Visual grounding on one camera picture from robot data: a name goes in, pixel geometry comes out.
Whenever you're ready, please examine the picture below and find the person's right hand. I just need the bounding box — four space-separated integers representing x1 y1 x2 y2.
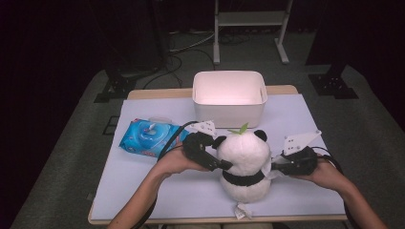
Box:
290 154 349 193

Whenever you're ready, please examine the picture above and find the white plastic storage box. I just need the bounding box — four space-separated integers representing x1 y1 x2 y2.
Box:
192 70 268 130

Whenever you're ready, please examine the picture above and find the left hand-held gripper black cable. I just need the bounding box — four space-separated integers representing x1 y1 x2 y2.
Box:
130 119 201 229

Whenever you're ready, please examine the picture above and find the white metal stand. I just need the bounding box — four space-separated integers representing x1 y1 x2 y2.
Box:
212 0 294 66

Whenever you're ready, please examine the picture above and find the white floor cable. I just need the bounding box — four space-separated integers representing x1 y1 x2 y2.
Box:
168 31 216 53

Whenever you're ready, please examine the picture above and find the white wet wipe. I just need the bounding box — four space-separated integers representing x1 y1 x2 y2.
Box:
262 156 287 181

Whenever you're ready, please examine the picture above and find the panda plush toy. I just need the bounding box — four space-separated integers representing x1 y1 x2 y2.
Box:
212 122 273 220

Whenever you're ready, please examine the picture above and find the blue wet wipes pack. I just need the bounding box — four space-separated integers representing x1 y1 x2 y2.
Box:
118 115 191 159

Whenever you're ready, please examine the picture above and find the pale lavender table mat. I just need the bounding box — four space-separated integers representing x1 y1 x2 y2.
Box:
90 94 347 221

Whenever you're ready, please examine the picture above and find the right hand-held gripper black cable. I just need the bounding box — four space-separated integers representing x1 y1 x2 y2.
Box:
309 146 361 229

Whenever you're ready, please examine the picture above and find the hand-held gripper black cable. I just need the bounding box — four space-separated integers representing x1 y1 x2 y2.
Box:
130 119 201 229
309 146 361 229

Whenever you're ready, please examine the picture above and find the person's left hand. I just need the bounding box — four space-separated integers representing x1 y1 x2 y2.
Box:
154 143 208 178

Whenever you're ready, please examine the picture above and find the black stand base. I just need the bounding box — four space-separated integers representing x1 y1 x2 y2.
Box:
94 68 139 104
308 62 360 100

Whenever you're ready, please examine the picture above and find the black floor cable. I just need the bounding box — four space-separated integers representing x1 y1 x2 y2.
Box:
141 47 218 91

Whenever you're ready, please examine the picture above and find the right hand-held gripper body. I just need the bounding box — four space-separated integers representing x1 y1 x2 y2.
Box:
282 129 323 177

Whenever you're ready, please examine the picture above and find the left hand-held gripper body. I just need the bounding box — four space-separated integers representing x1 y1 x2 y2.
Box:
181 119 220 164

